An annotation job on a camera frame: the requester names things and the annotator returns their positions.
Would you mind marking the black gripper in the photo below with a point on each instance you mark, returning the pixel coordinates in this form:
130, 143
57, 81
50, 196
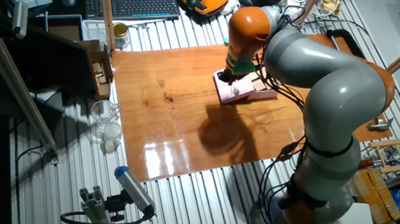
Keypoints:
229, 77

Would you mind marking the pink ribboned casing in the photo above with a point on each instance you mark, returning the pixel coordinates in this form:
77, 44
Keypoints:
233, 93

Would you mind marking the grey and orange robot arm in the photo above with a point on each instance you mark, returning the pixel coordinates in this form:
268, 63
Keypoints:
340, 87

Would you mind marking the white gift box tray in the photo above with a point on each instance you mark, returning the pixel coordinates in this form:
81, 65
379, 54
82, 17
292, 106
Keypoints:
269, 93

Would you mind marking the small gold box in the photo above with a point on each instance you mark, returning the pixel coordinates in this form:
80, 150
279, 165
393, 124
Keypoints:
330, 5

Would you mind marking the yellow cardboard box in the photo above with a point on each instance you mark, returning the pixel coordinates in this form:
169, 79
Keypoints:
377, 195

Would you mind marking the pale wooden block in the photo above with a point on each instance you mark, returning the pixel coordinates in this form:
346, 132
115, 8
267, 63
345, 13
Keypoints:
254, 76
259, 85

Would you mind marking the small teal object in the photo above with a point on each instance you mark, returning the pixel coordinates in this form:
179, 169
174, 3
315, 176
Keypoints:
226, 41

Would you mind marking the glossy wooden board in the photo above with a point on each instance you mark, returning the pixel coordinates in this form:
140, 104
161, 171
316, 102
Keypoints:
168, 123

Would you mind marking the glass jar with yellow lid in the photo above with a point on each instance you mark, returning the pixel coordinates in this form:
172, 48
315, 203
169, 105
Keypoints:
120, 35

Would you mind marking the black computer keyboard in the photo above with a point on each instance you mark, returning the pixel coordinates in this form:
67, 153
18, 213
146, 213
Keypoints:
132, 6

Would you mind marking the black bar clamp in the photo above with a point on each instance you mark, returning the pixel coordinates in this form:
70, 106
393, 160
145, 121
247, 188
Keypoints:
347, 33

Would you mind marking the clear glass beaker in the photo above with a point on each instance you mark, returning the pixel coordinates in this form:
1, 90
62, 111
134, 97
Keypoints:
104, 113

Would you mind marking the small clear plastic cup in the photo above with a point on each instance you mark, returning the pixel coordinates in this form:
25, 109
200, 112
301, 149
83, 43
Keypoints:
112, 135

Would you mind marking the clear plastic container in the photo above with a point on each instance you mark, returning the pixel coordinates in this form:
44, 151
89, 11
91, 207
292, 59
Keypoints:
95, 30

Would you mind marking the small metal clamp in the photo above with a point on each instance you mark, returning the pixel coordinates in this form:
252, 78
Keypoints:
381, 124

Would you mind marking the blue rimmed tray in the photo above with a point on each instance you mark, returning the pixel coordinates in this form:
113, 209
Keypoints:
63, 26

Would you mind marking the small wooden rack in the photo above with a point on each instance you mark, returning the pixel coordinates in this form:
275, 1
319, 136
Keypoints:
391, 145

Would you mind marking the dark flat panel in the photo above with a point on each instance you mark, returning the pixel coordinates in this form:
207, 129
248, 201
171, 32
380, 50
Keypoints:
46, 58

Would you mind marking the slanted aluminium beam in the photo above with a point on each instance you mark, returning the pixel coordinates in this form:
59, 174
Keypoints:
9, 77

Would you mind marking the green mounting bracket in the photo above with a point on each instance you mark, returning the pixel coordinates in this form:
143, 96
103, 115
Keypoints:
243, 67

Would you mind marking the silver depth camera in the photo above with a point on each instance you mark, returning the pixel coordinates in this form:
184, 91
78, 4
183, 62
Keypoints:
20, 19
135, 190

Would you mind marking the aluminium profile camera stand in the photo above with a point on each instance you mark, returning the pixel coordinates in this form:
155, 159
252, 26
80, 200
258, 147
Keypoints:
96, 210

